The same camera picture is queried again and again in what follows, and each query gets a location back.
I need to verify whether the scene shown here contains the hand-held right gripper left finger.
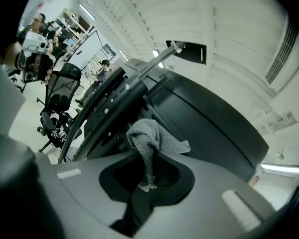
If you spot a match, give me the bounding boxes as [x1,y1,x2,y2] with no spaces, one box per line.
[51,149,143,239]

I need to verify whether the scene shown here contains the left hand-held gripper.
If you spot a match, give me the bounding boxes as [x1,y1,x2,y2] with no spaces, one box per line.
[16,31,56,84]

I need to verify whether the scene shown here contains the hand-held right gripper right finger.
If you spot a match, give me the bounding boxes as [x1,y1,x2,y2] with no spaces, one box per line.
[139,150,277,239]

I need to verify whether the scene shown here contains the grey knitted cloth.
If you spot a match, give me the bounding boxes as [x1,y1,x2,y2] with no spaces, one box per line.
[126,118,191,192]

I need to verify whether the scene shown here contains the person's left forearm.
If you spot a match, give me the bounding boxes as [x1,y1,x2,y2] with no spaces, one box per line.
[1,40,23,71]

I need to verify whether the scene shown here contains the black wrist watch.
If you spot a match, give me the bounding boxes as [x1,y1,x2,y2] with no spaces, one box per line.
[14,51,23,70]

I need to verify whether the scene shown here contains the wooden storage shelves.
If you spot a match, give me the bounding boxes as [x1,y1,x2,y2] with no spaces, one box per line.
[55,8,93,40]

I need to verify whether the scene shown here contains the black mesh office chair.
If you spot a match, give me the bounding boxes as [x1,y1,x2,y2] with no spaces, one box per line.
[36,62,83,153]

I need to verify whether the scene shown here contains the white rolling whiteboard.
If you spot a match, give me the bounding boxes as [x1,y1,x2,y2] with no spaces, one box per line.
[66,29,103,70]

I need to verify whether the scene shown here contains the unused grey gripper device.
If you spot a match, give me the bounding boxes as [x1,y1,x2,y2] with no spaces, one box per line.
[48,110,68,139]

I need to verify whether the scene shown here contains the large black TV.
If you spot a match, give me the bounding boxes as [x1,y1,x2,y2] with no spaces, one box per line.
[83,57,270,183]

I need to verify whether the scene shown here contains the white ceiling pipes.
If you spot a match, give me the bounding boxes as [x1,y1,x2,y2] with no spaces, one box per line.
[253,110,298,160]

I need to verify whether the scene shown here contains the white air conditioner vent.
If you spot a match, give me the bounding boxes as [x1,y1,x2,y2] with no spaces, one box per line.
[265,20,299,85]

